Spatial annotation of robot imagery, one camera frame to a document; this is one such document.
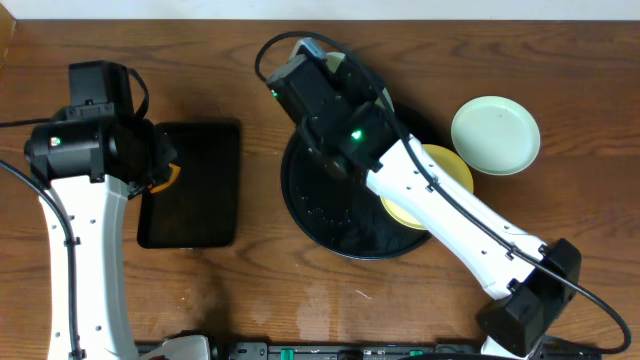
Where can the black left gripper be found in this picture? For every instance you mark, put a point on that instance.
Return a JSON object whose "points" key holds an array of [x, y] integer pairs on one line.
{"points": [[157, 163]]}

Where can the orange green sponge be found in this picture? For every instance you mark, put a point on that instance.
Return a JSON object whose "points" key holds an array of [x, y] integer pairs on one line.
{"points": [[175, 171]]}

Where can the yellow plate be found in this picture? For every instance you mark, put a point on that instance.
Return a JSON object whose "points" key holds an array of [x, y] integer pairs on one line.
{"points": [[452, 164]]}

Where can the light green plate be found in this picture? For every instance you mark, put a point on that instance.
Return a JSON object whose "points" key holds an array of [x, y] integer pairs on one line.
{"points": [[495, 135], [352, 86]]}

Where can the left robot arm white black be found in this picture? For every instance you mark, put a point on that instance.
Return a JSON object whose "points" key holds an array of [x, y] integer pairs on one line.
{"points": [[85, 172]]}

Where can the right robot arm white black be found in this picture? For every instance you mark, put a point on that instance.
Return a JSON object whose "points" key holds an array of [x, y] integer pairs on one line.
{"points": [[529, 282]]}

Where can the black round tray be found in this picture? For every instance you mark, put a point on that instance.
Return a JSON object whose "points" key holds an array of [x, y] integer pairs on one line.
{"points": [[341, 214]]}

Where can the black rectangular tray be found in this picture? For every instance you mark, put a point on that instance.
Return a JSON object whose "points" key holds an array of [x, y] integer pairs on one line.
{"points": [[199, 208]]}

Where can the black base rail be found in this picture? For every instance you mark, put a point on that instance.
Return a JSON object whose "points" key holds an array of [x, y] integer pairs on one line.
{"points": [[173, 350]]}

